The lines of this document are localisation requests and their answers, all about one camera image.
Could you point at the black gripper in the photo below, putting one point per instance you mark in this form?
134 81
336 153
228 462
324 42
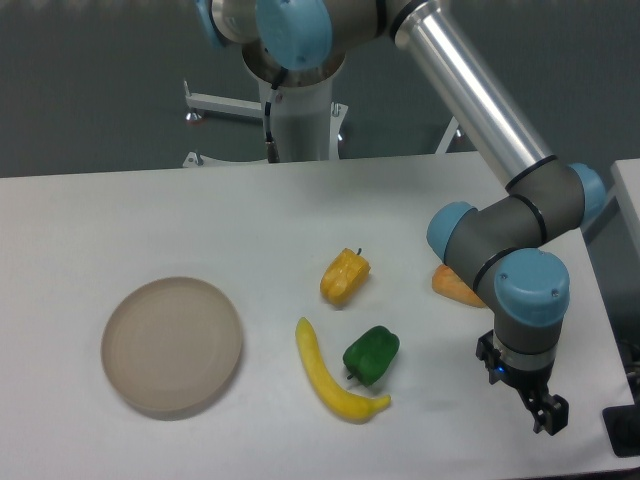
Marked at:
529 375

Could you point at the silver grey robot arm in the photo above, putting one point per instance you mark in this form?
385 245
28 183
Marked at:
496 251

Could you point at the green bell pepper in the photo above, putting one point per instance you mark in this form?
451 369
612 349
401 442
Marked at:
369 357

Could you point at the yellow bell pepper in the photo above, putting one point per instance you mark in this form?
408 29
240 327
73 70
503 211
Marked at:
344 276

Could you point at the black device at table edge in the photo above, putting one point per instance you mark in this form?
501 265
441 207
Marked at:
622 425

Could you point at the yellow banana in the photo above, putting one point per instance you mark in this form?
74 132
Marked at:
348 406

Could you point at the beige round plate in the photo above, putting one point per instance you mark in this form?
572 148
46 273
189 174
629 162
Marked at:
171 347

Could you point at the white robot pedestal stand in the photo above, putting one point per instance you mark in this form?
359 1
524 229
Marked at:
371 102

